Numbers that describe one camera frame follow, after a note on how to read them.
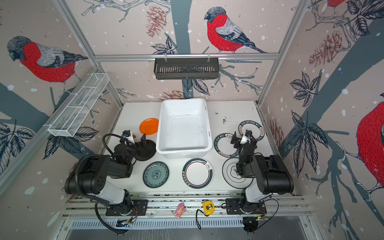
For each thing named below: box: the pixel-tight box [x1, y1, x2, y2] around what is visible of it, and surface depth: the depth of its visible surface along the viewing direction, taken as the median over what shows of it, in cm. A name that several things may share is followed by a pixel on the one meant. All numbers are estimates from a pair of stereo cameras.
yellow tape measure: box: [202, 201, 215, 216], surface depth 74 cm
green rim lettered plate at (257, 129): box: [238, 120, 265, 142], surface depth 108 cm
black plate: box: [134, 139, 157, 161], surface depth 92 cm
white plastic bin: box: [156, 98, 213, 159], surface depth 103 cm
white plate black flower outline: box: [222, 157, 254, 189], surface depth 85 cm
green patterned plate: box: [142, 161, 170, 189], surface depth 86 cm
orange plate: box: [139, 118, 159, 136], surface depth 109 cm
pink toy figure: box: [174, 202, 187, 219], surface depth 72 cm
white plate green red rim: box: [182, 157, 214, 190], surface depth 86 cm
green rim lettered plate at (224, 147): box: [214, 132, 240, 158], surface depth 97 cm
